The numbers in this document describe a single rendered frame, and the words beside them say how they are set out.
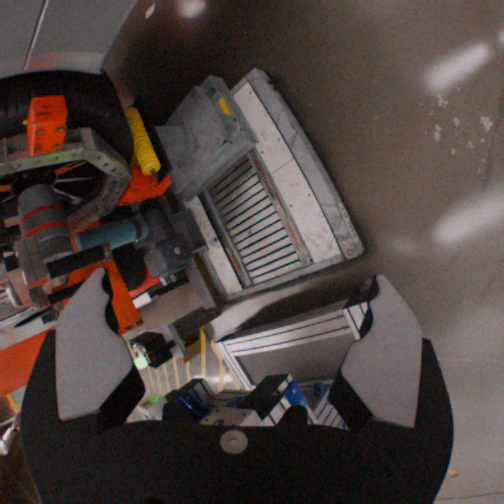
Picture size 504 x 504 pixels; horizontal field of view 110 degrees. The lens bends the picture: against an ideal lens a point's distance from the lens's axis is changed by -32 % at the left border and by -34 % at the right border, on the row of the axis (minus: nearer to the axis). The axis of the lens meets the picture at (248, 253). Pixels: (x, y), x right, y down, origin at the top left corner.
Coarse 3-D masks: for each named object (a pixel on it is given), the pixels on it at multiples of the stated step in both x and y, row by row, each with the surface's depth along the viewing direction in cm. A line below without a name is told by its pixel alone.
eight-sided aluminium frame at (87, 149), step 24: (0, 144) 31; (24, 144) 36; (72, 144) 43; (96, 144) 48; (0, 168) 31; (24, 168) 37; (120, 168) 61; (120, 192) 74; (72, 216) 79; (96, 216) 80
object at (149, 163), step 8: (128, 112) 71; (136, 112) 72; (128, 120) 71; (136, 120) 71; (136, 128) 71; (144, 128) 73; (136, 136) 70; (144, 136) 72; (136, 144) 71; (144, 144) 71; (136, 152) 71; (144, 152) 70; (152, 152) 72; (144, 160) 70; (152, 160) 71; (144, 168) 71; (152, 168) 72; (152, 176) 73
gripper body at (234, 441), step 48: (144, 432) 5; (192, 432) 5; (240, 432) 5; (288, 432) 5; (336, 432) 5; (96, 480) 3; (144, 480) 4; (192, 480) 4; (240, 480) 4; (288, 480) 4; (336, 480) 4; (384, 480) 4
